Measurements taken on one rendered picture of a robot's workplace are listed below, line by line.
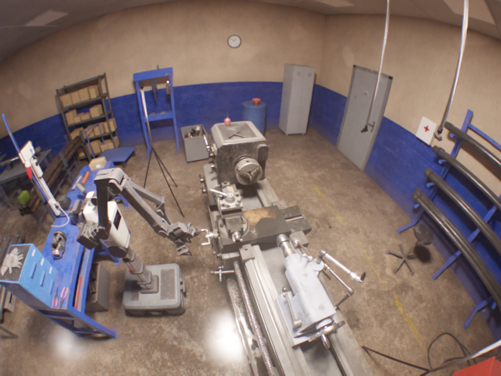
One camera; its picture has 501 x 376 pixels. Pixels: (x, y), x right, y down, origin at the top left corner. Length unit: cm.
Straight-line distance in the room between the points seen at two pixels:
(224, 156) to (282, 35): 408
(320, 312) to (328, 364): 55
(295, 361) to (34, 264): 194
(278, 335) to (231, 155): 159
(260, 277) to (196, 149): 310
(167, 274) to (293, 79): 463
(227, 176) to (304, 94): 371
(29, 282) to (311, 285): 194
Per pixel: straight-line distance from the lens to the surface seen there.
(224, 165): 209
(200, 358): 225
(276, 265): 175
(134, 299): 232
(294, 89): 524
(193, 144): 409
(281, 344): 140
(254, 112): 476
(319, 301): 119
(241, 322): 187
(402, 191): 426
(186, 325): 234
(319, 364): 158
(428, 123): 374
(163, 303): 219
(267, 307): 145
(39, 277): 195
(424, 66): 402
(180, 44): 503
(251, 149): 207
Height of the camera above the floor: 222
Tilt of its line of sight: 39 degrees down
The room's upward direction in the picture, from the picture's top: 3 degrees clockwise
